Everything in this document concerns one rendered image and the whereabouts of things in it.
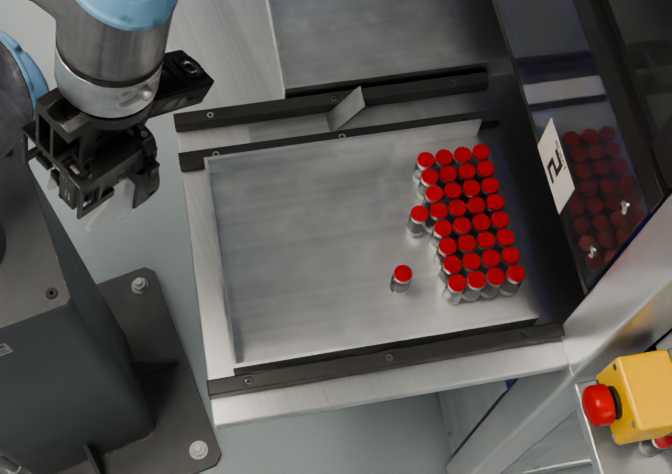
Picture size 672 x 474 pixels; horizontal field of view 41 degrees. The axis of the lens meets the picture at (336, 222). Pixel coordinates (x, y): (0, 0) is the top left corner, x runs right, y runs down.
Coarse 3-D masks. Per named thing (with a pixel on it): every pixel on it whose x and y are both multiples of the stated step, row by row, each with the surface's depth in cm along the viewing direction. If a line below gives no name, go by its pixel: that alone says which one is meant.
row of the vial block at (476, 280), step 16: (448, 160) 106; (448, 176) 106; (448, 192) 105; (448, 208) 104; (464, 208) 104; (464, 224) 103; (464, 240) 102; (464, 256) 101; (464, 272) 102; (480, 272) 101; (480, 288) 100
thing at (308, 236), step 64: (448, 128) 110; (256, 192) 109; (320, 192) 109; (384, 192) 109; (256, 256) 105; (320, 256) 106; (384, 256) 106; (256, 320) 102; (320, 320) 102; (384, 320) 103; (448, 320) 103; (512, 320) 100
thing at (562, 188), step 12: (552, 120) 95; (552, 132) 95; (540, 144) 99; (552, 144) 96; (552, 168) 97; (564, 168) 93; (564, 180) 94; (552, 192) 98; (564, 192) 94; (564, 204) 95
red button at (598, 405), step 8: (600, 384) 88; (584, 392) 88; (592, 392) 87; (600, 392) 86; (608, 392) 86; (584, 400) 88; (592, 400) 86; (600, 400) 86; (608, 400) 86; (584, 408) 88; (592, 408) 86; (600, 408) 86; (608, 408) 86; (592, 416) 87; (600, 416) 86; (608, 416) 86; (592, 424) 87; (600, 424) 86; (608, 424) 87
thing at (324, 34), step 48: (288, 0) 121; (336, 0) 122; (384, 0) 122; (432, 0) 122; (480, 0) 122; (288, 48) 118; (336, 48) 118; (384, 48) 118; (432, 48) 119; (480, 48) 119; (288, 96) 113
